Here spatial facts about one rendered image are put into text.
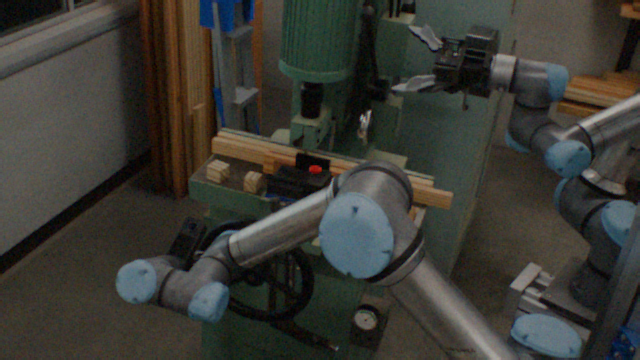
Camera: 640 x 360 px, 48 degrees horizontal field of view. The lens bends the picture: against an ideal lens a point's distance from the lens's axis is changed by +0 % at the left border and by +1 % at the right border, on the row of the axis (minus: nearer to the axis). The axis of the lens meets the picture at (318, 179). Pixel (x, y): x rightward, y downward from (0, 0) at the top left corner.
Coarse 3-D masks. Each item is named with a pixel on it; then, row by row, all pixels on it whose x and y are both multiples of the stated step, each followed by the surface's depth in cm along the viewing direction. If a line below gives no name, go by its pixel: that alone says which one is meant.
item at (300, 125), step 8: (320, 112) 185; (328, 112) 186; (296, 120) 180; (304, 120) 180; (312, 120) 180; (320, 120) 181; (296, 128) 180; (304, 128) 179; (312, 128) 178; (320, 128) 182; (328, 128) 190; (296, 136) 181; (304, 136) 180; (312, 136) 179; (320, 136) 184; (304, 144) 181; (312, 144) 180
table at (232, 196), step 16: (208, 160) 192; (224, 160) 193; (240, 160) 194; (192, 176) 184; (240, 176) 186; (192, 192) 185; (208, 192) 183; (224, 192) 181; (240, 192) 180; (256, 192) 180; (240, 208) 182; (256, 208) 181; (416, 224) 175
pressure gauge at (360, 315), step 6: (360, 306) 180; (366, 306) 179; (372, 306) 179; (360, 312) 178; (366, 312) 178; (372, 312) 177; (378, 312) 179; (354, 318) 180; (360, 318) 179; (366, 318) 179; (372, 318) 178; (378, 318) 179; (360, 324) 180; (366, 324) 179; (372, 324) 179
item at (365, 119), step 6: (372, 102) 191; (366, 108) 188; (372, 108) 189; (360, 114) 188; (366, 114) 187; (372, 114) 192; (360, 120) 188; (366, 120) 187; (372, 120) 192; (360, 126) 187; (366, 126) 187; (372, 126) 194; (360, 132) 188; (366, 132) 188; (360, 138) 189; (366, 138) 190; (360, 144) 191; (366, 144) 194
